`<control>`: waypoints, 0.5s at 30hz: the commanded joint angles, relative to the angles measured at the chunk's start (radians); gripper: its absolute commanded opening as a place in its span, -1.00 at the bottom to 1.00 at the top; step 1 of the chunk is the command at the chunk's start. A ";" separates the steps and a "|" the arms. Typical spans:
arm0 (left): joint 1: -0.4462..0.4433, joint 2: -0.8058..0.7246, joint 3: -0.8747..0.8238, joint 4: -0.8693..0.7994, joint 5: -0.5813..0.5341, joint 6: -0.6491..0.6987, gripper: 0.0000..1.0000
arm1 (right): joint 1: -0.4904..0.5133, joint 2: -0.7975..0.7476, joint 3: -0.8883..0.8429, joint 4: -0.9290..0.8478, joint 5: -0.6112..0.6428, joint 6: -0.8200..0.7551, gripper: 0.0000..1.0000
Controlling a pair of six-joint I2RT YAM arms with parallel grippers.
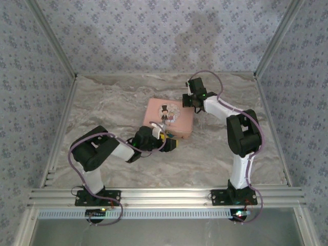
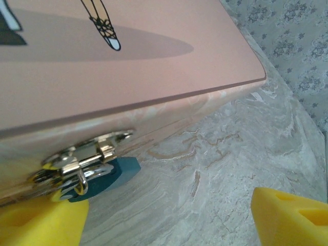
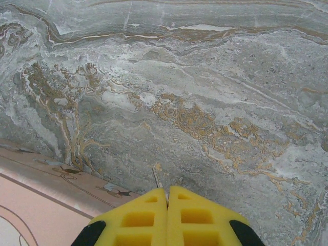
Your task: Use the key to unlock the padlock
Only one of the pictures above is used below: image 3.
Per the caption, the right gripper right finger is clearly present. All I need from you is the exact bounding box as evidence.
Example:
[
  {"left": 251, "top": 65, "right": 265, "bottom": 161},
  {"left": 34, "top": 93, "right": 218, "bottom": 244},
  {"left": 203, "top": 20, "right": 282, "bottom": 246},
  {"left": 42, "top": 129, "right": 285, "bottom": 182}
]
[{"left": 167, "top": 184, "right": 267, "bottom": 246}]

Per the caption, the pink tin box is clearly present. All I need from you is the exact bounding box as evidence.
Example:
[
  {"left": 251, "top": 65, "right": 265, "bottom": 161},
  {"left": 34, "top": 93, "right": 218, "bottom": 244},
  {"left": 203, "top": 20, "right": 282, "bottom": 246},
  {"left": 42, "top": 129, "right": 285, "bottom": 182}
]
[{"left": 0, "top": 138, "right": 143, "bottom": 246}]

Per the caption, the thin metal key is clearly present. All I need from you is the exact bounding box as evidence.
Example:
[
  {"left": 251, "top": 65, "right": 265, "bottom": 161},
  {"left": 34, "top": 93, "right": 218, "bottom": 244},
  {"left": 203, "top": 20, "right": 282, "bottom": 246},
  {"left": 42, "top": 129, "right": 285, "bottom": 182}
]
[{"left": 151, "top": 163, "right": 170, "bottom": 207}]

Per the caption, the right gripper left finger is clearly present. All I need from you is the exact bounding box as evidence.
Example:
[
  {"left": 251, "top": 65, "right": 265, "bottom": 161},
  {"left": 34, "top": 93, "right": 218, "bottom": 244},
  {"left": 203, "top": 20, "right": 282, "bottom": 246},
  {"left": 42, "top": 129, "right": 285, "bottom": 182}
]
[{"left": 73, "top": 188, "right": 169, "bottom": 246}]

